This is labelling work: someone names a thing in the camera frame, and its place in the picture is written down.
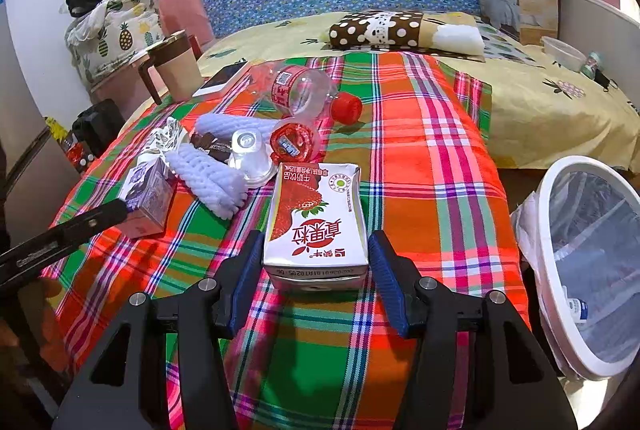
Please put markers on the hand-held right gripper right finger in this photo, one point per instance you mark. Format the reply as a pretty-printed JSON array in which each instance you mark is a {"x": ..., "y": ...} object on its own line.
[{"x": 387, "y": 280}]

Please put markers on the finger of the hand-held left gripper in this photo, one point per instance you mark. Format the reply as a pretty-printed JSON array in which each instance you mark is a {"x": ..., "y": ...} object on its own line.
[{"x": 97, "y": 217}]

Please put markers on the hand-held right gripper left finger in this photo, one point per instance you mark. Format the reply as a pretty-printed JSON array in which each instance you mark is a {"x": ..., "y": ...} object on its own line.
[{"x": 247, "y": 270}]

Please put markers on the purple milk carton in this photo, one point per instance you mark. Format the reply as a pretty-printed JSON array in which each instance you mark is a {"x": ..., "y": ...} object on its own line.
[{"x": 150, "y": 195}]

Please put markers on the strawberry milk carton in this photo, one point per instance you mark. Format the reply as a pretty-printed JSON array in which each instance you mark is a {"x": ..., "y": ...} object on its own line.
[{"x": 315, "y": 220}]

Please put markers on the red jelly cup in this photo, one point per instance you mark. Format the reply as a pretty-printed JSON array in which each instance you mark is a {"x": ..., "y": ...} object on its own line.
[{"x": 292, "y": 143}]

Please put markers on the white trash bin with bag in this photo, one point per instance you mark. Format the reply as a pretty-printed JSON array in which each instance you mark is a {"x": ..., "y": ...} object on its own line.
[{"x": 545, "y": 260}]

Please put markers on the red toy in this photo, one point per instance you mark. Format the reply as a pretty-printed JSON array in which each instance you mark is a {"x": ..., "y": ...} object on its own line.
[{"x": 79, "y": 158}]

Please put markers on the grey cabinet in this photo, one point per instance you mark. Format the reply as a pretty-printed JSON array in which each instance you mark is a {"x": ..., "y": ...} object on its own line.
[{"x": 30, "y": 170}]

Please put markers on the black bag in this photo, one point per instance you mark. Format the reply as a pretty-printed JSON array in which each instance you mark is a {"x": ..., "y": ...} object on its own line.
[{"x": 97, "y": 125}]

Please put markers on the white foam fruit net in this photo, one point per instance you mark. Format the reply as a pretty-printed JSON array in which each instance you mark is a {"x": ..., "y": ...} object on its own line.
[
  {"x": 220, "y": 126},
  {"x": 210, "y": 182}
]

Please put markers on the yellow item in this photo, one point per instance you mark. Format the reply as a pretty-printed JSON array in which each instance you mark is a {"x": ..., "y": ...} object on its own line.
[{"x": 56, "y": 129}]

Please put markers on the white leaf-patterned packet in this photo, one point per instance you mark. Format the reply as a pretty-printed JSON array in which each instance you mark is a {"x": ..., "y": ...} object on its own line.
[{"x": 162, "y": 135}]

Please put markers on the clear plastic cup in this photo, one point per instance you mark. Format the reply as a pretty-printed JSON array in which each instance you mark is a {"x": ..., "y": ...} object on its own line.
[{"x": 250, "y": 160}]

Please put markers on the colourful plaid blanket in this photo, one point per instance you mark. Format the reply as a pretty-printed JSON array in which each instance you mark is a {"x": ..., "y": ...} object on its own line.
[{"x": 425, "y": 170}]

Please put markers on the brown snack wrapper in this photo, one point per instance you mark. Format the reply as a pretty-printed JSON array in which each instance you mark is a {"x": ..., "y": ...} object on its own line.
[{"x": 212, "y": 148}]

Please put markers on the clear bottle with red cap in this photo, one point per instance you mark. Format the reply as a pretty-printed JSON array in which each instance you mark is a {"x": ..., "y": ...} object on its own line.
[{"x": 346, "y": 107}]

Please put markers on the pineapple print bedding bundle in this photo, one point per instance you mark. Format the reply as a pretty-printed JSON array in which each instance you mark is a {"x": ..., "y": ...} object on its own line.
[{"x": 115, "y": 35}]

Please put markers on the white smartphone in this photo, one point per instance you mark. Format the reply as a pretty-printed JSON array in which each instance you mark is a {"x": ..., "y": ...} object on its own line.
[{"x": 220, "y": 80}]

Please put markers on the clear bottle with red label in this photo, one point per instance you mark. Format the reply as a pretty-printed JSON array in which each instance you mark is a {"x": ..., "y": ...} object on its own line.
[{"x": 287, "y": 90}]

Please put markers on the white and blue packet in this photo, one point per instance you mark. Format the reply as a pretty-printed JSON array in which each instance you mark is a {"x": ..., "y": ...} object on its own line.
[{"x": 578, "y": 307}]

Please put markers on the dark red box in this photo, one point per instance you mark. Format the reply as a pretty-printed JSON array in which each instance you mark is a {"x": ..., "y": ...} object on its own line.
[{"x": 195, "y": 46}]

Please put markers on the yellow pineapple bed sheet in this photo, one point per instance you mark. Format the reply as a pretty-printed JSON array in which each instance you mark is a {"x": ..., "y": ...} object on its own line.
[{"x": 540, "y": 120}]

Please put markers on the pink board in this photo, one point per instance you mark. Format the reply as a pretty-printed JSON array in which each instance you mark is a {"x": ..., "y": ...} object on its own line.
[{"x": 182, "y": 10}]

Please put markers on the brown polka dot pillow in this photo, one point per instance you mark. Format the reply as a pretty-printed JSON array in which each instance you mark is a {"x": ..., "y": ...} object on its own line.
[{"x": 360, "y": 33}]

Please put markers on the clear plastic container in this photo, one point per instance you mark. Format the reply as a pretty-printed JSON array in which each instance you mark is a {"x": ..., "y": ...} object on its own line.
[{"x": 562, "y": 53}]

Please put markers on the small black item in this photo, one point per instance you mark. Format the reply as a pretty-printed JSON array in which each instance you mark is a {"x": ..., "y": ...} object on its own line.
[{"x": 607, "y": 82}]

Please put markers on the small glass jar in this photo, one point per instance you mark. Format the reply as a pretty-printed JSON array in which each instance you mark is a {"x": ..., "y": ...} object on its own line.
[{"x": 592, "y": 64}]

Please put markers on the white bed board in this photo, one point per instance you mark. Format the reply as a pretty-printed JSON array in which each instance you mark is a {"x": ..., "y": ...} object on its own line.
[{"x": 600, "y": 25}]

